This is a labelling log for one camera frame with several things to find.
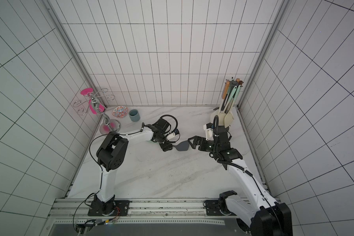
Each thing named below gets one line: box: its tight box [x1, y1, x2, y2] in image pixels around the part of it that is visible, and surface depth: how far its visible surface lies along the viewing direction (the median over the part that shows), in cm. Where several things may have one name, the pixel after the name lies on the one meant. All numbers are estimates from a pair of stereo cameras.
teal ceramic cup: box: [128, 109, 141, 122], surface depth 111 cm
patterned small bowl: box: [112, 105, 129, 119], surface depth 116 cm
